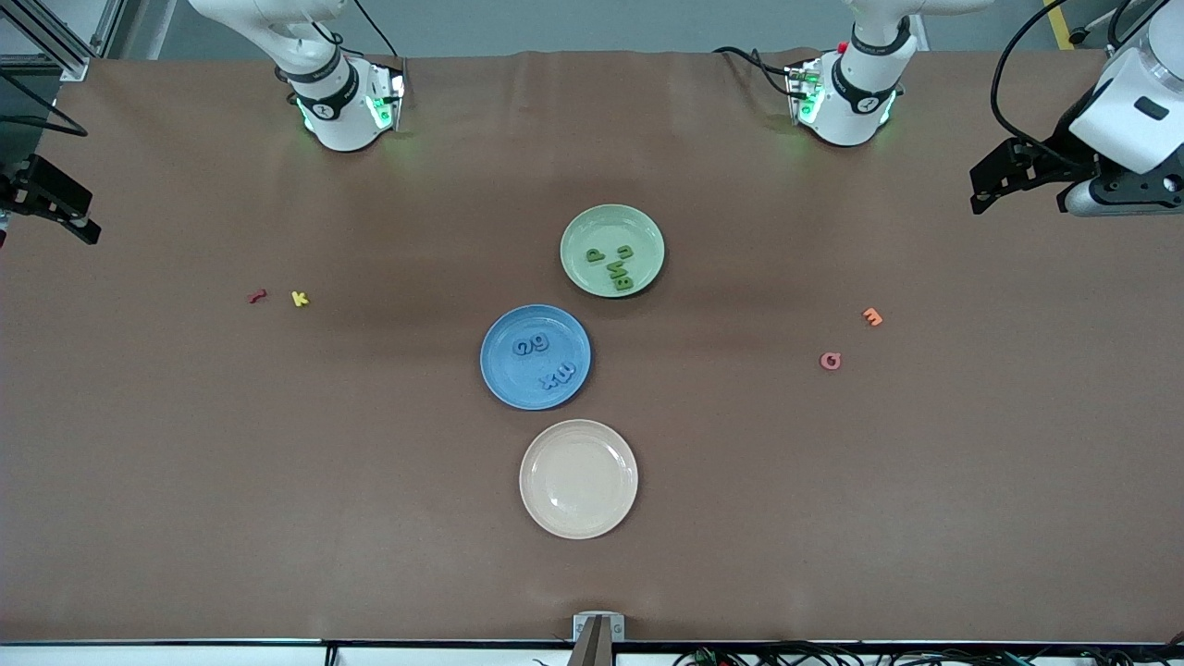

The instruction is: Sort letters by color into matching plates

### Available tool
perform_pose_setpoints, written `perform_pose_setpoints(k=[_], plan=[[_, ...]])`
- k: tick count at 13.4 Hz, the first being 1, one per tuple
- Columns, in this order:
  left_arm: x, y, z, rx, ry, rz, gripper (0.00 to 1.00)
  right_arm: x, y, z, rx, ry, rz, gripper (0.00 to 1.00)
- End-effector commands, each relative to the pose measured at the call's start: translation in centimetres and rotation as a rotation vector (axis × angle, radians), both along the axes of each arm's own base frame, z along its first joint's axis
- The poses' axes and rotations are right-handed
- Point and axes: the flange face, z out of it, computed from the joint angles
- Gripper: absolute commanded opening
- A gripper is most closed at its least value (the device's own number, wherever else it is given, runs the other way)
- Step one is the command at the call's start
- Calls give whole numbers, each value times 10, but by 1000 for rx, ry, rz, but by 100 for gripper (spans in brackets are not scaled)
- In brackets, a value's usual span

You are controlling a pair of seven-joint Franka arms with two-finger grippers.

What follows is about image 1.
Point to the blue foam letter G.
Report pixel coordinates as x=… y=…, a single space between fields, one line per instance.
x=517 y=349

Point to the table cover sheet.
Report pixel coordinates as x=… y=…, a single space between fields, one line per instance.
x=277 y=555

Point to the grey slanted bar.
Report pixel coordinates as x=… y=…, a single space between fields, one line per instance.
x=1105 y=20

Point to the blue foam letter E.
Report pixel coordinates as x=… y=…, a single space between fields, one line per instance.
x=566 y=371

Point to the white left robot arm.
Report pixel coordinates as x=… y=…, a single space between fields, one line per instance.
x=851 y=102

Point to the orange foam letter E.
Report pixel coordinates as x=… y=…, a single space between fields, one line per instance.
x=872 y=316

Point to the grey camera pole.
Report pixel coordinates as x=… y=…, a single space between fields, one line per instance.
x=594 y=652

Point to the green foam letter B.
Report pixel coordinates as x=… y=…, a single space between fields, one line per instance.
x=622 y=282

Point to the beige plate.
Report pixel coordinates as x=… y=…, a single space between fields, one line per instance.
x=578 y=479

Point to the blue plate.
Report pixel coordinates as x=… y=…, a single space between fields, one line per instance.
x=509 y=379

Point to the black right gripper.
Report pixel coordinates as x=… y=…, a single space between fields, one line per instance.
x=20 y=182

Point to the green foam letter P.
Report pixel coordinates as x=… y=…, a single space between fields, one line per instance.
x=591 y=256

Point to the pink foam letter Q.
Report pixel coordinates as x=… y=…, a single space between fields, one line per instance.
x=823 y=361

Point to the aluminium frame post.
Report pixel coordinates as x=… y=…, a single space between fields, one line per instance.
x=69 y=65

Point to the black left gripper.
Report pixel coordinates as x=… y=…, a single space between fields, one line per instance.
x=1060 y=145

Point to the green plate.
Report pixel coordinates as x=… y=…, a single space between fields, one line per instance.
x=638 y=231

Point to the metal clamp bracket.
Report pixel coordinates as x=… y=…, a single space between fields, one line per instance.
x=618 y=627

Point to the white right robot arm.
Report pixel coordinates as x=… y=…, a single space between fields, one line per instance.
x=338 y=111

